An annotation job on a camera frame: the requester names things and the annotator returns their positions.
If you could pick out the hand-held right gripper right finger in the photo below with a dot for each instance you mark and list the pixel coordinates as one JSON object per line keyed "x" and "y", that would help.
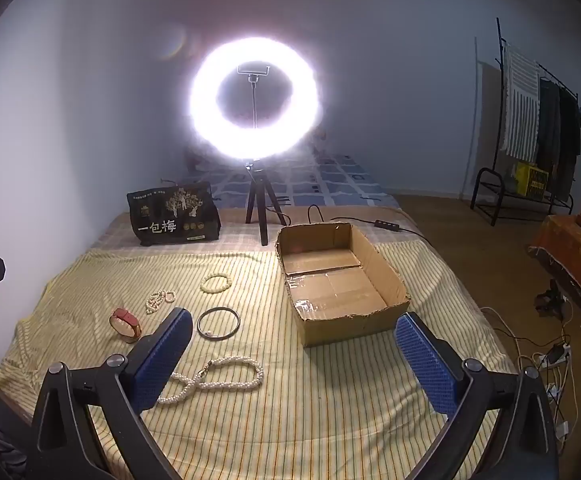
{"x": 423, "y": 360}

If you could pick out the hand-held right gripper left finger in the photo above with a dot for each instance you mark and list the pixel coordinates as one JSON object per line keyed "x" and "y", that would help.
{"x": 163, "y": 360}

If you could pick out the dark metal bangle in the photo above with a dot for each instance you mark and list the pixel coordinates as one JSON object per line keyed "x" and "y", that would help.
{"x": 235, "y": 321}

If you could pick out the cardboard box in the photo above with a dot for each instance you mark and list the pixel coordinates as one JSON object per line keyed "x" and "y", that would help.
{"x": 335, "y": 285}

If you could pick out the white power strip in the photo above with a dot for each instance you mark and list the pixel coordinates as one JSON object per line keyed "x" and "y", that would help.
{"x": 556, "y": 355}

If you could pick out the yellow striped blanket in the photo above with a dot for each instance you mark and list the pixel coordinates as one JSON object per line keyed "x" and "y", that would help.
{"x": 295, "y": 410}

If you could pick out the black device on floor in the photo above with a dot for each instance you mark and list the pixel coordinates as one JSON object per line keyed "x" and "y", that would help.
{"x": 550, "y": 300}

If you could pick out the black printed bag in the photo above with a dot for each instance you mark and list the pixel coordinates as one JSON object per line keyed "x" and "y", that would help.
{"x": 173, "y": 215}

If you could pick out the orange covered furniture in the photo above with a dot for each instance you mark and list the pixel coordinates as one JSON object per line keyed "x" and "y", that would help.
{"x": 565, "y": 255}

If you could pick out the black clothes rack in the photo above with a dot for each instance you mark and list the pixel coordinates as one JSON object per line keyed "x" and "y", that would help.
{"x": 487, "y": 185}

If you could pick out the black tripod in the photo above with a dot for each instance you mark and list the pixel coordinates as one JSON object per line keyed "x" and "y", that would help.
{"x": 260, "y": 195}

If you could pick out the blue patterned bedding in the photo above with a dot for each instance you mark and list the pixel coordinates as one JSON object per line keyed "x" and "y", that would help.
{"x": 330, "y": 180}

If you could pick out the yellow box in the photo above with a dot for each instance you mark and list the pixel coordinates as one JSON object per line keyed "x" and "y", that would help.
{"x": 530, "y": 178}

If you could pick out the dark hanging garment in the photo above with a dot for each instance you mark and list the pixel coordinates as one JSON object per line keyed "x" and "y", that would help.
{"x": 549, "y": 130}

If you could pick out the striped towel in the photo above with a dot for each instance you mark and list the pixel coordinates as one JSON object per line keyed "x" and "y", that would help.
{"x": 520, "y": 100}

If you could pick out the phone clamp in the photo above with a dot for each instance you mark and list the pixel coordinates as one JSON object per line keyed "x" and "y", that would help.
{"x": 254, "y": 71}

